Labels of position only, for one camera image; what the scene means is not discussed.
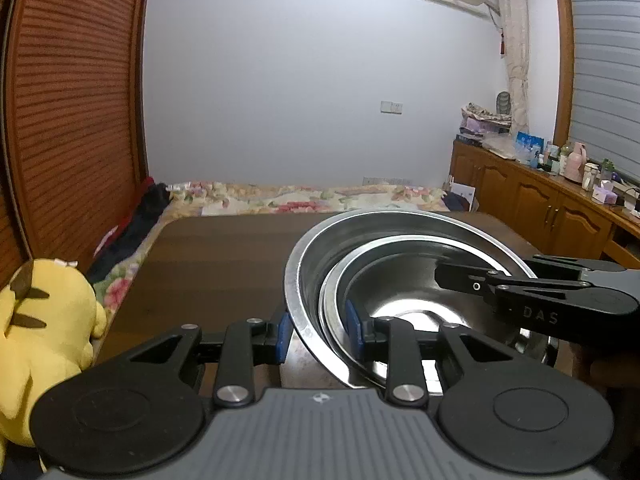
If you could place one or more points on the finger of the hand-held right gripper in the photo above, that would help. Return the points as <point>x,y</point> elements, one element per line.
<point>600,269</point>
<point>470,280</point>

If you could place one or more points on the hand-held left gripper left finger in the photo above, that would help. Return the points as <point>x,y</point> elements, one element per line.
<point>282,337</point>

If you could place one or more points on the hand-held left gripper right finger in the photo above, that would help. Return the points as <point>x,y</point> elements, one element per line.
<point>354,330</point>

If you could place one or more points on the small steel bowl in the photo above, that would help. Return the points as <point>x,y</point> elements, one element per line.
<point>332,310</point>
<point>400,290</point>

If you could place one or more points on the large steel bowl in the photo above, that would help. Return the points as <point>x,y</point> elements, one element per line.
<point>320,250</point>

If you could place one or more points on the person's right hand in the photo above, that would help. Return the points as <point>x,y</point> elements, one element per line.
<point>610,367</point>

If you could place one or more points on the purple tissue box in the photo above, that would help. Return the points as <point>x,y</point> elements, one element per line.
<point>604,195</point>

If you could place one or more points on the white cardboard box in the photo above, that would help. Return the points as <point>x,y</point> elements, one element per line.
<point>462,196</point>

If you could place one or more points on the wooden sideboard cabinet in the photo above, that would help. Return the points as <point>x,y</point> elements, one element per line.
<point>530,200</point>

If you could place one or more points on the small green plant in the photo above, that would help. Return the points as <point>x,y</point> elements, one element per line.
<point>607,169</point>

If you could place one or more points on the pink thermos bottle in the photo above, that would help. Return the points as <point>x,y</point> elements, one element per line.
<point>575,162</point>

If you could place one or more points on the clear glass bottle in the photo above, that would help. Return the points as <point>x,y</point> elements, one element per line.
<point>566,152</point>

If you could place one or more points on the clear plastic bag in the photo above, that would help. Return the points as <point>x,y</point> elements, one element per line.
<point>500,146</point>

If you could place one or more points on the blue box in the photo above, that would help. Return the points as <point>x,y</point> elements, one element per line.
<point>529,143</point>

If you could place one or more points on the purple package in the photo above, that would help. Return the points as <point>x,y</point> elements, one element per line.
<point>477,126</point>

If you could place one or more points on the patterned cloth bundle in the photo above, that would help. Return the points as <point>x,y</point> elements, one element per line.
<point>485,112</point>

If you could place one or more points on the small black fan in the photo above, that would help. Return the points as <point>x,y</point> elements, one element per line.
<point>504,104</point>

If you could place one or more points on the dark clothing pile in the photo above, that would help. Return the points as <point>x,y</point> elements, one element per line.
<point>135,225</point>

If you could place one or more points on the wooden window with grey blind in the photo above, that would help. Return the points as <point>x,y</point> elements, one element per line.
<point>605,60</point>

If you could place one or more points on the cream patterned curtain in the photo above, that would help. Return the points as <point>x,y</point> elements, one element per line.
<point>515,60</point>

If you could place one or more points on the red hanging ornament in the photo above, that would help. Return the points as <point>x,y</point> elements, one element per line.
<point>502,43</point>

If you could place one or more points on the yellow plush toy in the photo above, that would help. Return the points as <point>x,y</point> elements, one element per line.
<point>40,320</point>

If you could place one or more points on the wooden louvered wardrobe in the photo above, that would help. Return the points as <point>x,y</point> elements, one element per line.
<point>75,110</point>

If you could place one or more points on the wall socket strip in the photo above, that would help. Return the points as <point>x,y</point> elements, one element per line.
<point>387,180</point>

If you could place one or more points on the white wall switch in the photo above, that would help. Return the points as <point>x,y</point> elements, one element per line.
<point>391,107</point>

